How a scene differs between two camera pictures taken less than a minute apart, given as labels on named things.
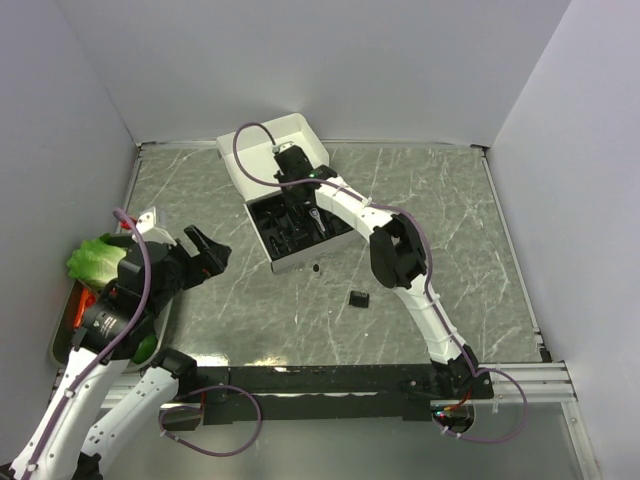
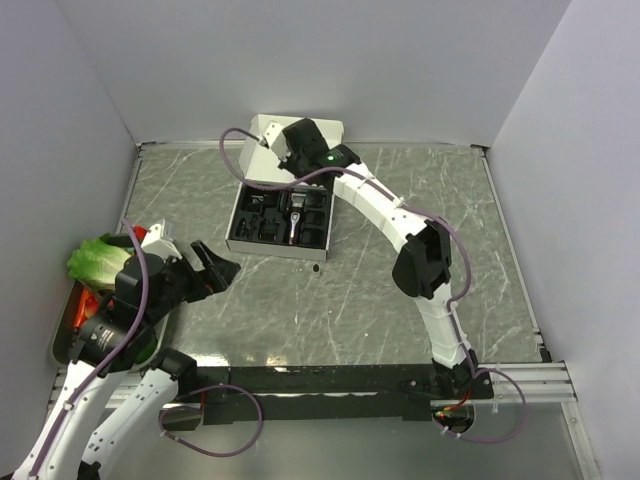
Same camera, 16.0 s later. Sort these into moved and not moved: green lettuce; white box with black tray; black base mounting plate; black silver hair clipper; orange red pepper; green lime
Moved: white box with black tray; black silver hair clipper
Not moved: orange red pepper; green lime; green lettuce; black base mounting plate
